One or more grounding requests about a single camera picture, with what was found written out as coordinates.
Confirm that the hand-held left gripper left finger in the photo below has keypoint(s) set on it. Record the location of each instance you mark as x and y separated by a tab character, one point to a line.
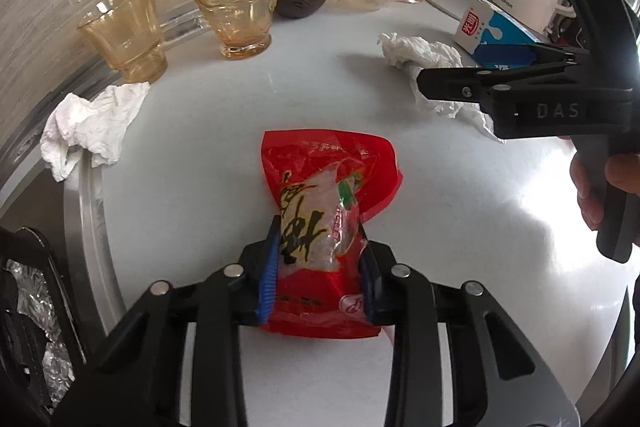
267	277

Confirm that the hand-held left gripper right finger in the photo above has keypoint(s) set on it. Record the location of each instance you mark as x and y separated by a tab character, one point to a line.
370	288

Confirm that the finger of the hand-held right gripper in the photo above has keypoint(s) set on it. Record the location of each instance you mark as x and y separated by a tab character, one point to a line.
500	56
450	84

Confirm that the white tissue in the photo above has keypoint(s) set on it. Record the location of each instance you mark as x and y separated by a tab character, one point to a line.
425	52
85	122

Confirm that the red snack packet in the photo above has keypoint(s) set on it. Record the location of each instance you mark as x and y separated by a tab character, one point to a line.
320	157

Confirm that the person's right hand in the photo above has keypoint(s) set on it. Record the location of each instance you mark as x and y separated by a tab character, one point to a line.
585	192

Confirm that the blue white milk carton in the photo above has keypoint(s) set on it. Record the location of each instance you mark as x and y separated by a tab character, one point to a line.
485	24

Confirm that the aluminium foil stove liner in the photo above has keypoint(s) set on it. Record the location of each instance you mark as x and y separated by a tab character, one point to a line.
30	292

